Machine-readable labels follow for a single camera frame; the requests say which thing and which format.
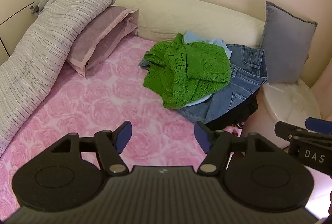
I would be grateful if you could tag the purple pillow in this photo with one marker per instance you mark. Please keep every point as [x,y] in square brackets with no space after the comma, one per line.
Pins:
[101,39]

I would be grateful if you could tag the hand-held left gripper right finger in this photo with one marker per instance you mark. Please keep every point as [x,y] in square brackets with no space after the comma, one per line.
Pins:
[201,136]

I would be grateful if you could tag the grey striped duvet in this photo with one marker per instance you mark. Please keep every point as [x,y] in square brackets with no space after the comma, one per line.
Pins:
[39,52]

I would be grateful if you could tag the blue-grey cushion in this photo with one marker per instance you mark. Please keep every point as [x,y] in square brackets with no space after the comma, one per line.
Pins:
[285,45]

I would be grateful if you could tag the white round nightstand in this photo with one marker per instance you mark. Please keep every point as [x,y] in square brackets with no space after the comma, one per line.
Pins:
[285,104]

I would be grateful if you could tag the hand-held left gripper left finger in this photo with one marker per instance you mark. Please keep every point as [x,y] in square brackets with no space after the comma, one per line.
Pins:
[123,135]

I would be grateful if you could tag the cream padded headboard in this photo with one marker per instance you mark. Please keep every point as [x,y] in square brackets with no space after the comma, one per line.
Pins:
[181,16]

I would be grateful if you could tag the pink rose blanket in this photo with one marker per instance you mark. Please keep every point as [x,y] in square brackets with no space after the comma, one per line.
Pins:
[90,109]

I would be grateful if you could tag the blue jeans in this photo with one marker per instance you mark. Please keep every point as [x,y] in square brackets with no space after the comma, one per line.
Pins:
[233,89]

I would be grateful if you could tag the black garment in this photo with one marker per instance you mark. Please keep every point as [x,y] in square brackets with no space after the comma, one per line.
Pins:
[246,109]

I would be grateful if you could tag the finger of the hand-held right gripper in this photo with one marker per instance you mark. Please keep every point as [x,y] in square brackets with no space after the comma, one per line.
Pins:
[319,125]
[298,133]

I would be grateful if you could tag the grey plush toy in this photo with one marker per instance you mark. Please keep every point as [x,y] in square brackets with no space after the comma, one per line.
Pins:
[41,3]

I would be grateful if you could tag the light blue shirt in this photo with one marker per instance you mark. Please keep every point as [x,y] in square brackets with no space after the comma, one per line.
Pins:
[197,37]

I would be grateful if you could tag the green knit sweater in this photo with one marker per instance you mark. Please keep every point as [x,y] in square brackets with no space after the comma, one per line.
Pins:
[186,71]

